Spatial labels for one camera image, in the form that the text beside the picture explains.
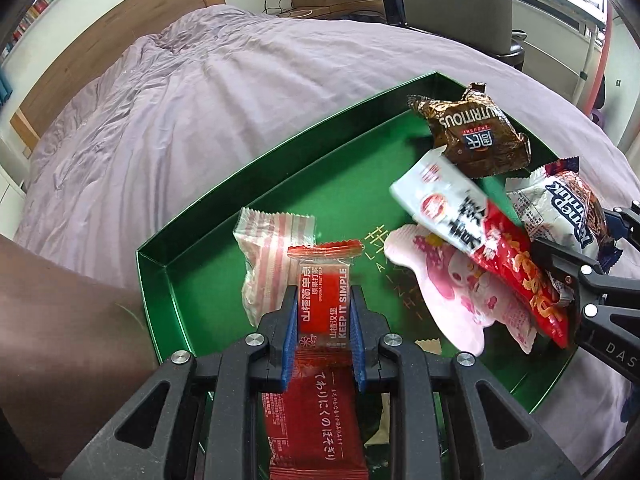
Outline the white and brown snack packet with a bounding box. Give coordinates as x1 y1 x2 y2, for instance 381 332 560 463
505 156 623 268

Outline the pink curved tube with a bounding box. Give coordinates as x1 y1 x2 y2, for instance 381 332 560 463
585 0 617 111

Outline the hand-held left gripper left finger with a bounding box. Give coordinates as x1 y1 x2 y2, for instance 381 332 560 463
62 285 301 480

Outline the row of books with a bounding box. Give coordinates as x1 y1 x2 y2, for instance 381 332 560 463
0 0 108 61

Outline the white wardrobe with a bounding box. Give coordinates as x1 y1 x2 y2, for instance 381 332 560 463
0 150 31 221

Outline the white desk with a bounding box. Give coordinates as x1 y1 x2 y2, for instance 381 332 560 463
505 0 616 101

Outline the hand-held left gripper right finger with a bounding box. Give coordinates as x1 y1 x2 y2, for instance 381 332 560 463
350 285 581 480

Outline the wooden headboard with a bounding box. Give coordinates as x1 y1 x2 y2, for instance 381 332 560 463
9 0 226 148

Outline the green shallow box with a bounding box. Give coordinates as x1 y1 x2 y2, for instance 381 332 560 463
136 71 591 480

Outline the small red snack packet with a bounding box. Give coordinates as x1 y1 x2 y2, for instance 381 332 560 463
286 240 365 356

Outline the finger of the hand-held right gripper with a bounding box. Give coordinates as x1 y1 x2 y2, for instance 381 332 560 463
601 201 640 252
531 240 640 311

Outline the pink cartoon-shaped snack packet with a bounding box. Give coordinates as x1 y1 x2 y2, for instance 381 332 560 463
384 224 538 356

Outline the long red and white packet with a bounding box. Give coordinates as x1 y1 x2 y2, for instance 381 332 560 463
389 147 573 350

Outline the grey office chair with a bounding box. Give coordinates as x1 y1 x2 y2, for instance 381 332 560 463
396 0 526 73

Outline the dark hanging bag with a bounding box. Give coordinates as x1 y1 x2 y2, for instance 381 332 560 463
381 0 407 26

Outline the thin cable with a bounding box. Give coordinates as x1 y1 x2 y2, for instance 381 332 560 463
262 0 313 17

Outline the dark red snack packet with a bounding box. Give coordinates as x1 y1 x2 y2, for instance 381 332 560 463
260 352 368 480

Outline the purple blanket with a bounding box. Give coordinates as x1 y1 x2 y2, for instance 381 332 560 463
12 4 640 461

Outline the pink striped snack packet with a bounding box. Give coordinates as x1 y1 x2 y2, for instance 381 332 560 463
233 207 316 328

